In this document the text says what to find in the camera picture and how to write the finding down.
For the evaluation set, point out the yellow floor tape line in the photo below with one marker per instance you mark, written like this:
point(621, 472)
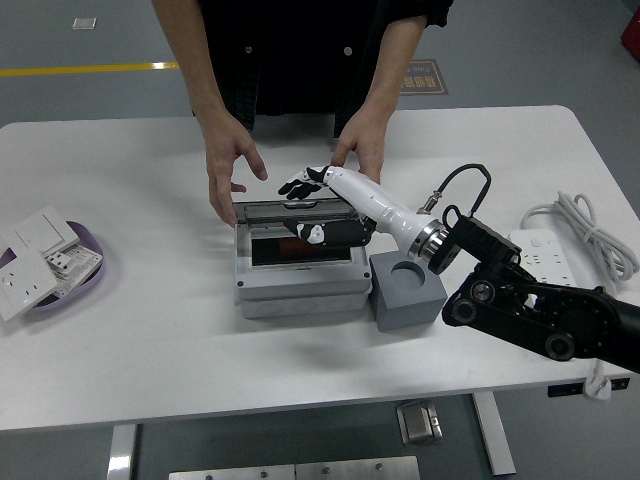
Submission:
point(100, 69)

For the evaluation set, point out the white perforated plate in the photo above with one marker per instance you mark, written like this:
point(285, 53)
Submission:
point(86, 260)

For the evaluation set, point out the grey box with clear lid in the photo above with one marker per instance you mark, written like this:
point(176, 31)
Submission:
point(300, 295)

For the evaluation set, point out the person's right forearm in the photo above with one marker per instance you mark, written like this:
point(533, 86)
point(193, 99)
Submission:
point(195, 65)

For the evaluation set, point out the person's right hand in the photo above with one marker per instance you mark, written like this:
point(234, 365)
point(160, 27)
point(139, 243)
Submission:
point(225, 145)

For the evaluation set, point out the white power strip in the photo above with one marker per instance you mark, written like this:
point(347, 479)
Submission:
point(542, 255)

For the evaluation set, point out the white socket panel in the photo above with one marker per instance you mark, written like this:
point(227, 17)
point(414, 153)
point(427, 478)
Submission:
point(25, 285)

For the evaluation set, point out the grey cube with round hole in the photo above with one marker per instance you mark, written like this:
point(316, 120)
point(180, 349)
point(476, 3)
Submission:
point(400, 310)

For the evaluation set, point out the small metal floor plate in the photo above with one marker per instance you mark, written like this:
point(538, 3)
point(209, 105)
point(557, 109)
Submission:
point(84, 24)

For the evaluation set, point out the person's left forearm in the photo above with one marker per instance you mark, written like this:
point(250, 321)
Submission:
point(390, 70)

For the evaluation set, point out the person's left hand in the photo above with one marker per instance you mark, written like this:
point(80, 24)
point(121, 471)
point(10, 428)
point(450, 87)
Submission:
point(367, 140)

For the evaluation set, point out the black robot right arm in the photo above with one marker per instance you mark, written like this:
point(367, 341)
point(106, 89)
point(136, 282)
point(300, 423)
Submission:
point(550, 310)

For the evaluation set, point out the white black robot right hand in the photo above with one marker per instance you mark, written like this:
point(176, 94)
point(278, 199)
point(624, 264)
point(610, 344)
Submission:
point(375, 205)

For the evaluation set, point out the white switch panel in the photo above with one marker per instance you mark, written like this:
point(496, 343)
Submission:
point(45, 230)

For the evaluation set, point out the dark floor sign orange text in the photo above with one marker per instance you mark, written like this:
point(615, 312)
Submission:
point(430, 77)

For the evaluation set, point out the white table leg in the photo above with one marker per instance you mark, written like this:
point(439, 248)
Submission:
point(121, 452)
point(495, 440)

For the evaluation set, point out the person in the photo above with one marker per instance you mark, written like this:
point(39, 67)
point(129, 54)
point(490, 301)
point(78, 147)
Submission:
point(300, 50)

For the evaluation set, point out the metal base plate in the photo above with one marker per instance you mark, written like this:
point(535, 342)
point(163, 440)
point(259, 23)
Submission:
point(232, 472)
point(357, 469)

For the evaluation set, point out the small white socket module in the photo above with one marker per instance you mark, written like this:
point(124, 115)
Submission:
point(59, 262)

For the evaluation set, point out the black box under table edge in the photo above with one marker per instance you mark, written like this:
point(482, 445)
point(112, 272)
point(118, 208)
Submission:
point(565, 389)

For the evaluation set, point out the purple tray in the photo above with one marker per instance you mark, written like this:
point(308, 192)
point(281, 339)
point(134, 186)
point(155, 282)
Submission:
point(85, 289)

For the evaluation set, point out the red object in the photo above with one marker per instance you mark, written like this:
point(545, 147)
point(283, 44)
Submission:
point(631, 32)

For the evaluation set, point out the metal floor socket box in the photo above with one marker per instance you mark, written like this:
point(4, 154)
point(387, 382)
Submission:
point(417, 422)

